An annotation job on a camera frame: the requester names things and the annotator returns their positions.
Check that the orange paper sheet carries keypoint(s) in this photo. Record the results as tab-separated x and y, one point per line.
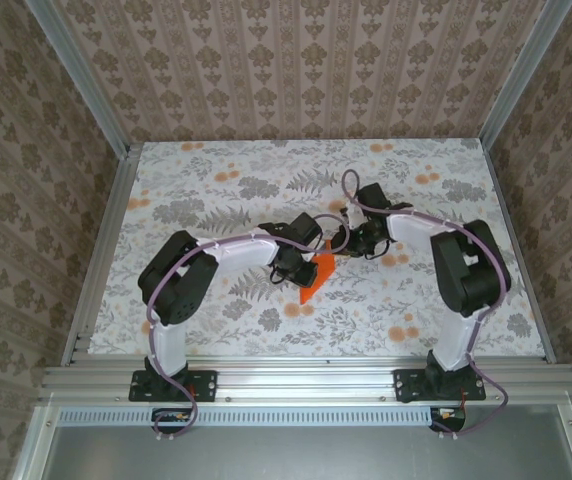
322	272

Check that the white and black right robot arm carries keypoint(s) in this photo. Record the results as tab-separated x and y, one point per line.
408	232

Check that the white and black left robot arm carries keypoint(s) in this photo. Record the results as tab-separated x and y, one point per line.
246	250

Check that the floral patterned table cover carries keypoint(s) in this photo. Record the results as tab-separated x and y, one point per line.
266	165

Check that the grey metal panel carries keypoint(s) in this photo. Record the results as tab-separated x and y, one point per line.
306	455

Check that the black controller board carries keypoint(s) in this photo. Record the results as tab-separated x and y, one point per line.
173	420
448	419

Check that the long aluminium mounting rail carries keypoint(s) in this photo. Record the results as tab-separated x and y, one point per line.
306	382

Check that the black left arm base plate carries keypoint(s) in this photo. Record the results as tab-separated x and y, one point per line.
206	385

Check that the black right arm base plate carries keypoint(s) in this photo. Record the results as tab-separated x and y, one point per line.
406	385

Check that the aluminium side rail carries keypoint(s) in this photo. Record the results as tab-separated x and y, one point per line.
101	265

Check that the aluminium frame post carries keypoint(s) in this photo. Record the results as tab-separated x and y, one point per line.
521	70
81	75

